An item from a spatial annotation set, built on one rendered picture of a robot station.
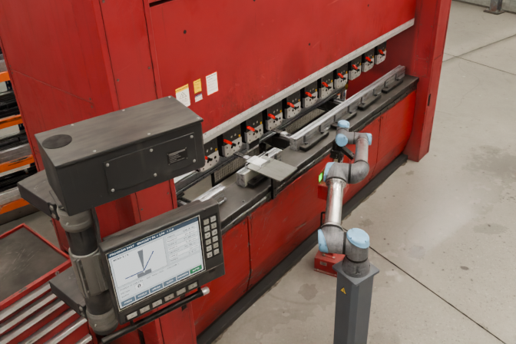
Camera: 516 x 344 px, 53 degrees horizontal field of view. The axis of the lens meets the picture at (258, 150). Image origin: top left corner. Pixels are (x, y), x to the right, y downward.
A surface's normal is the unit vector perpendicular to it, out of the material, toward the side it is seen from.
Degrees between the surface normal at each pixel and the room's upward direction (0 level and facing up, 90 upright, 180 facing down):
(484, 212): 0
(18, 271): 0
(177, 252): 90
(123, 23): 90
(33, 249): 0
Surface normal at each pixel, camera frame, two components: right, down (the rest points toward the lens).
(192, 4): 0.77, 0.29
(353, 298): -0.16, 0.50
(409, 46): -0.64, 0.41
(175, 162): 0.56, 0.40
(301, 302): -0.04, -0.86
